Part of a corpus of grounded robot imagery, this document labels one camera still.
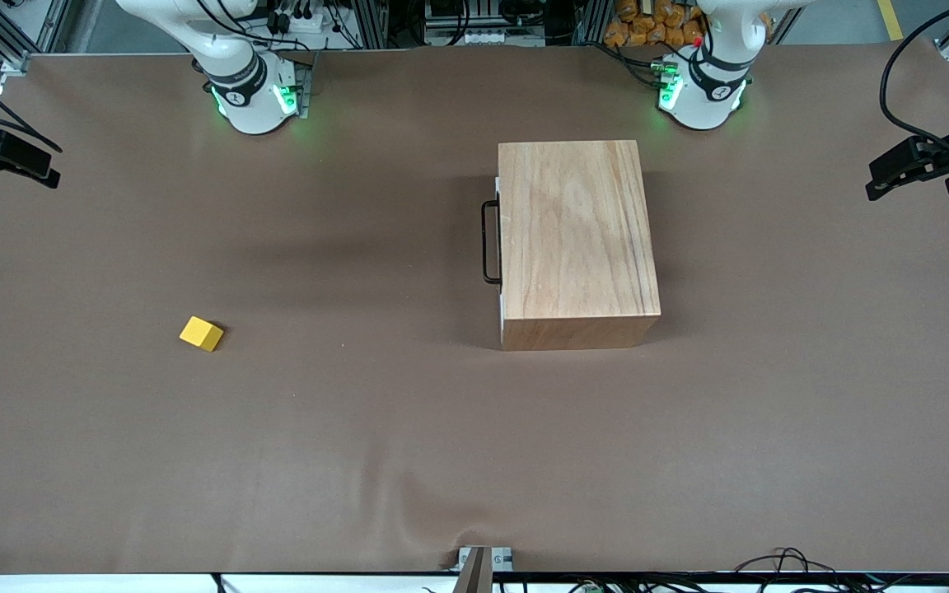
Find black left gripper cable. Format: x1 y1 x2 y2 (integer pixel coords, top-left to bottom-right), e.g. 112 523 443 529
879 0 949 154

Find black base cables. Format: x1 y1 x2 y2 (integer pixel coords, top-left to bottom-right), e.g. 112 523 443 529
594 41 683 91

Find bundle of black cables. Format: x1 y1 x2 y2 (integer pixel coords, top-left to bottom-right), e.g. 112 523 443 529
734 546 949 593

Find metal base bracket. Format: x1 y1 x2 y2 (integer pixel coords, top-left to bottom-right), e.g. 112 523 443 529
277 49 319 118

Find grey device with cables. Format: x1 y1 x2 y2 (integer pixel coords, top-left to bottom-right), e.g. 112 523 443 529
421 0 521 48

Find pile of orange bags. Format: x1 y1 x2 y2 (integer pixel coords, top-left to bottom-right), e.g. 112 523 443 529
604 0 774 49

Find black metal drawer handle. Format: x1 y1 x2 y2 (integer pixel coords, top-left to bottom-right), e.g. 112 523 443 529
481 200 504 286

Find brown table cover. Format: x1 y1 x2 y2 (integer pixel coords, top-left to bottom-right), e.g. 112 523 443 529
0 41 949 576

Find white power strip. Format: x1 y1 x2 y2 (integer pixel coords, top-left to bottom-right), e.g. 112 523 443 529
269 0 335 35

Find aluminium frame post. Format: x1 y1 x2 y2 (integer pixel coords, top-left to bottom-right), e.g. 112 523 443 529
571 0 607 46
347 0 393 50

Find yellow wooden block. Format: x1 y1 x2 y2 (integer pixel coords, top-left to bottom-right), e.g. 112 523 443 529
179 316 226 353

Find white-fronted wooden drawer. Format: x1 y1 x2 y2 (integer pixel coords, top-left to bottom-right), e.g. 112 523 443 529
494 173 509 350

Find metal table clamp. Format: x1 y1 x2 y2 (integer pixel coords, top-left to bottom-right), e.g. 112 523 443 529
456 545 515 593

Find wooden drawer cabinet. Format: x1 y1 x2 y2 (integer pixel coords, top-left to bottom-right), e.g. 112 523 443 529
498 140 661 352

